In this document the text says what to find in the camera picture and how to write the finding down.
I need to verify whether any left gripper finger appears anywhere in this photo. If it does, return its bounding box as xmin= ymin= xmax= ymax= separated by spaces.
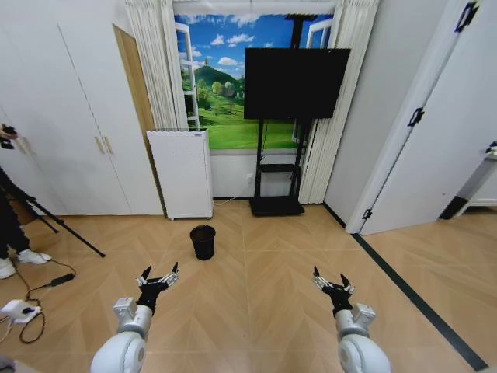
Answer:
xmin=136 ymin=265 xmax=153 ymax=288
xmin=156 ymin=261 xmax=180 ymax=290

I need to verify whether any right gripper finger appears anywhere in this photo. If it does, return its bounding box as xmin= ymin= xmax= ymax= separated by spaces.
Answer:
xmin=311 ymin=265 xmax=329 ymax=291
xmin=339 ymin=273 xmax=356 ymax=295

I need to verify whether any black mesh trash bin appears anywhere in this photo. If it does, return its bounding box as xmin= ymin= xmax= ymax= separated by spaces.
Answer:
xmin=189 ymin=225 xmax=217 ymax=261

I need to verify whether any white air purifier cabinet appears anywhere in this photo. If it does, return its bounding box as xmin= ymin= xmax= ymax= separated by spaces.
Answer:
xmin=146 ymin=128 xmax=214 ymax=221

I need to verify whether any black television stand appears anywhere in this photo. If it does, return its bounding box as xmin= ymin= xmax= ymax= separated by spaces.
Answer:
xmin=248 ymin=12 xmax=334 ymax=217

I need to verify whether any white power strip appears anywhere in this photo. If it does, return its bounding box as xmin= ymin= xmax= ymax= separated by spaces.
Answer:
xmin=0 ymin=299 xmax=42 ymax=324

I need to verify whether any person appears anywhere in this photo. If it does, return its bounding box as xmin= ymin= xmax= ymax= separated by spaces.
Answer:
xmin=0 ymin=123 xmax=53 ymax=280

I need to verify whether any white pleated curtain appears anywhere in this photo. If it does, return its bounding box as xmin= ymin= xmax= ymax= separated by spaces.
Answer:
xmin=300 ymin=0 xmax=380 ymax=205
xmin=123 ymin=0 xmax=189 ymax=131

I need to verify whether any white wardrobe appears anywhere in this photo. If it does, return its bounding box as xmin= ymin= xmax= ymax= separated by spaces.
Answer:
xmin=0 ymin=0 xmax=164 ymax=217

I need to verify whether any white open door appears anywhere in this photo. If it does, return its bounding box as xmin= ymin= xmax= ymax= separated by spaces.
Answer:
xmin=345 ymin=0 xmax=497 ymax=236

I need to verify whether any landscape window poster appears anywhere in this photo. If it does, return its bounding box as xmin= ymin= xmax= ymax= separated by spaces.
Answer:
xmin=173 ymin=13 xmax=335 ymax=150

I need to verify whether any black television screen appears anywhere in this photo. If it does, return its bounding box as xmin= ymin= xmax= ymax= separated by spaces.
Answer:
xmin=243 ymin=47 xmax=353 ymax=120

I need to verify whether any white power cord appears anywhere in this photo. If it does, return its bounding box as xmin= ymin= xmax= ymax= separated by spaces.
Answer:
xmin=212 ymin=173 xmax=254 ymax=205

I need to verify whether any black camera tripod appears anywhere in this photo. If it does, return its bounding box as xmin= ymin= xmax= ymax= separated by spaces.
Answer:
xmin=0 ymin=166 xmax=106 ymax=258

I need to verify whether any black braided cable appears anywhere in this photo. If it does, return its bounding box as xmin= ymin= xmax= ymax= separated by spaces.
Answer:
xmin=19 ymin=256 xmax=77 ymax=343

